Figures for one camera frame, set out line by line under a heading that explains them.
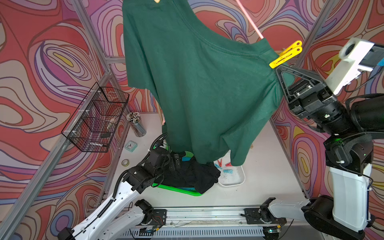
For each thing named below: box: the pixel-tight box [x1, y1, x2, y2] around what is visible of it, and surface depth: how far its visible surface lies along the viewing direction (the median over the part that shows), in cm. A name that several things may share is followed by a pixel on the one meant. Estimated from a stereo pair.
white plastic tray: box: [213, 150, 246, 187], surface depth 88 cm
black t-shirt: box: [156, 152, 221, 194], surface depth 80 cm
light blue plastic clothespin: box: [223, 169, 234, 174], surface depth 90 cm
